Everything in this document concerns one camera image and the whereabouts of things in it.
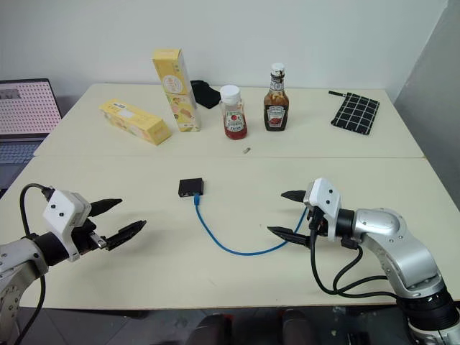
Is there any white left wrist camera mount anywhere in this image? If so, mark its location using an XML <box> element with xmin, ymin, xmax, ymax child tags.
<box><xmin>42</xmin><ymin>189</ymin><xmax>93</xmax><ymax>262</ymax></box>

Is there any open laptop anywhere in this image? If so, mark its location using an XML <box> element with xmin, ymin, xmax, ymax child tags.
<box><xmin>0</xmin><ymin>78</ymin><xmax>64</xmax><ymax>192</ymax></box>

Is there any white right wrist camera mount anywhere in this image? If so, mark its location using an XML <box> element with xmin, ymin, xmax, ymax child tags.
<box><xmin>303</xmin><ymin>178</ymin><xmax>344</xmax><ymax>242</ymax></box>

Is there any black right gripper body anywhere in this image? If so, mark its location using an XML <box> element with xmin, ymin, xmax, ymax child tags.
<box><xmin>303</xmin><ymin>204</ymin><xmax>329</xmax><ymax>249</ymax></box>

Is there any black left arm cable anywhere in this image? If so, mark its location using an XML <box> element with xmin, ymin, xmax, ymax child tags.
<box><xmin>13</xmin><ymin>183</ymin><xmax>55</xmax><ymax>345</ymax></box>

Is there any tall yellow carton box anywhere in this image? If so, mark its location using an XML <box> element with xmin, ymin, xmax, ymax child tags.
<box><xmin>150</xmin><ymin>47</ymin><xmax>203</xmax><ymax>134</ymax></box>

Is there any brown sauce glass bottle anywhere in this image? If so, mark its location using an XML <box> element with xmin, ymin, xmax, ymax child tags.
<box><xmin>262</xmin><ymin>63</ymin><xmax>291</xmax><ymax>133</ymax></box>

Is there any black white-grid pouch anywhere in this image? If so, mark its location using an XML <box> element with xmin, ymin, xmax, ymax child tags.
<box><xmin>327</xmin><ymin>90</ymin><xmax>381</xmax><ymax>137</ymax></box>

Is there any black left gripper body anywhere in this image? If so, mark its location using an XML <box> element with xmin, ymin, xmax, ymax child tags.
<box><xmin>71</xmin><ymin>217</ymin><xmax>109</xmax><ymax>255</ymax></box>

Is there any ketchup bottle with white cap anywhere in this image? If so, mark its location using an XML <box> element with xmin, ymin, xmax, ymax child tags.
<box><xmin>218</xmin><ymin>84</ymin><xmax>249</xmax><ymax>141</ymax></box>

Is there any black cloth bag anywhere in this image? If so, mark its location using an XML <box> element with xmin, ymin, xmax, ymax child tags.
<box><xmin>189</xmin><ymin>80</ymin><xmax>221</xmax><ymax>110</ymax></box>

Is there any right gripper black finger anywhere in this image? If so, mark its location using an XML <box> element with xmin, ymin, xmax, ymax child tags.
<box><xmin>267</xmin><ymin>225</ymin><xmax>313</xmax><ymax>249</ymax></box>
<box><xmin>280</xmin><ymin>189</ymin><xmax>308</xmax><ymax>207</ymax></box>

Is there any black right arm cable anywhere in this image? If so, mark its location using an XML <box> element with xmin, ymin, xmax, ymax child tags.
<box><xmin>307</xmin><ymin>212</ymin><xmax>398</xmax><ymax>298</ymax></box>

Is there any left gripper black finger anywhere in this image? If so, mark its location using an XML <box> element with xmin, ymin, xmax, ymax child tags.
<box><xmin>106</xmin><ymin>219</ymin><xmax>147</xmax><ymax>252</ymax></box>
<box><xmin>89</xmin><ymin>197</ymin><xmax>124</xmax><ymax>218</ymax></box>

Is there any dark rounded shape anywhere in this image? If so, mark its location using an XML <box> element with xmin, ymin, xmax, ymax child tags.
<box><xmin>281</xmin><ymin>308</ymin><xmax>314</xmax><ymax>345</ymax></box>

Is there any small black adapter box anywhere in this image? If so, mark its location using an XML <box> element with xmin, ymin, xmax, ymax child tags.
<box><xmin>177</xmin><ymin>176</ymin><xmax>206</xmax><ymax>200</ymax></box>

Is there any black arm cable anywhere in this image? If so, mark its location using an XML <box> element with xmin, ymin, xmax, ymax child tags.
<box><xmin>307</xmin><ymin>212</ymin><xmax>398</xmax><ymax>298</ymax></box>
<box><xmin>13</xmin><ymin>183</ymin><xmax>55</xmax><ymax>345</ymax></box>

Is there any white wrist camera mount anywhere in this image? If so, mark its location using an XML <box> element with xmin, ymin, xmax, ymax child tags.
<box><xmin>303</xmin><ymin>178</ymin><xmax>344</xmax><ymax>242</ymax></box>
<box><xmin>42</xmin><ymin>189</ymin><xmax>93</xmax><ymax>262</ymax></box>

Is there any blue Ethernet cable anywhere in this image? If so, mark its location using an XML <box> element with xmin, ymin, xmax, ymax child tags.
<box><xmin>193</xmin><ymin>193</ymin><xmax>310</xmax><ymax>257</ymax></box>

